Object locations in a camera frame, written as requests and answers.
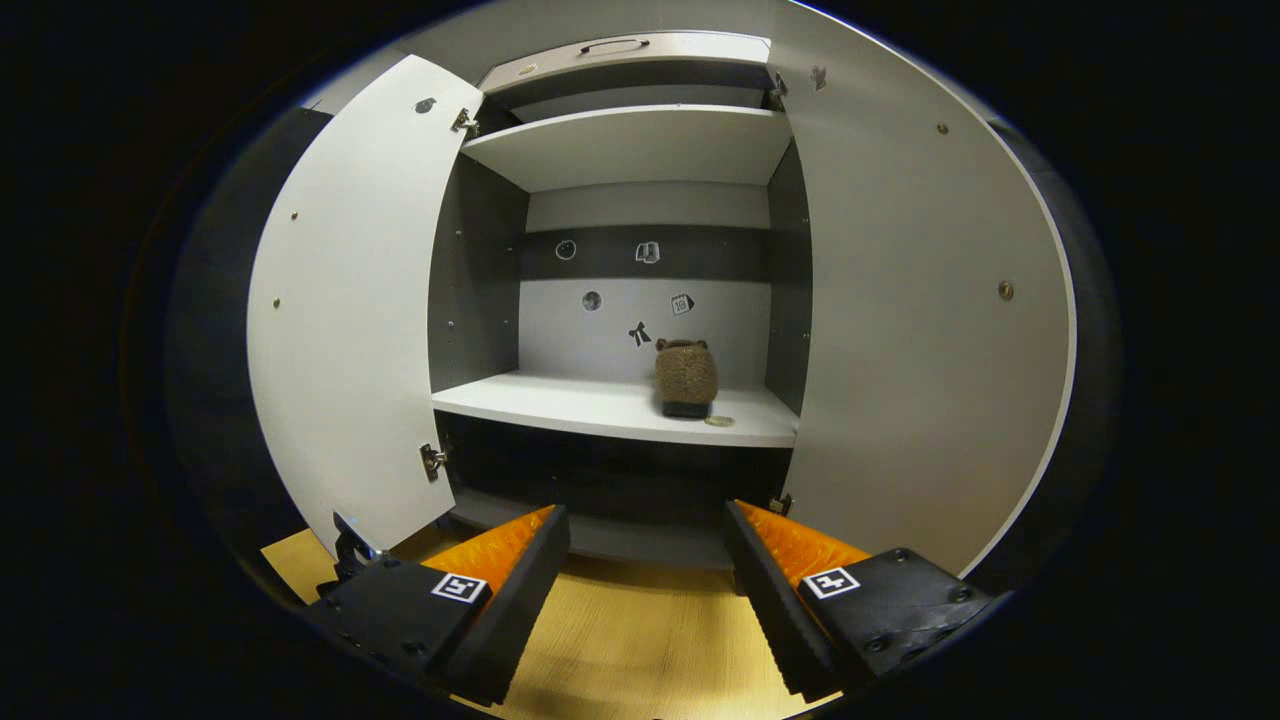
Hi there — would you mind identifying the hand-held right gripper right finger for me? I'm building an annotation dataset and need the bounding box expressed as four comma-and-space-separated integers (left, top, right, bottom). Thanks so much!
722, 499, 996, 704

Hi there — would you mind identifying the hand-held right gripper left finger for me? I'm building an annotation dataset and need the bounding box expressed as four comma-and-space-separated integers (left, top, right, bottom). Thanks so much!
305, 504, 571, 706

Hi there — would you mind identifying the brown shoe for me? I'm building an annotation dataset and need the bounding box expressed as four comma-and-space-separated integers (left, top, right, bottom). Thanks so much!
654, 337, 720, 420

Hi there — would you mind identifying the white shoe cabinet door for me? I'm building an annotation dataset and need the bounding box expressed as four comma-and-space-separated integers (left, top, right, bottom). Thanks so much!
246, 53, 485, 561
765, 0, 1078, 579

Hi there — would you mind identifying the white shoe cabinet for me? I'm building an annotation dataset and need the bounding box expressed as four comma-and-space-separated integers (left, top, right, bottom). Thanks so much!
428, 30, 816, 571

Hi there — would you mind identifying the white cabinet shelf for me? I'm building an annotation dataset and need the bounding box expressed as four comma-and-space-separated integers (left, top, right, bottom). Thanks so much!
460, 104, 794, 194
432, 368, 801, 449

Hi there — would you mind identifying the white cabinet drawer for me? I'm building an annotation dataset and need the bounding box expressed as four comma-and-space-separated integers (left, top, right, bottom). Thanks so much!
478, 30, 773, 96

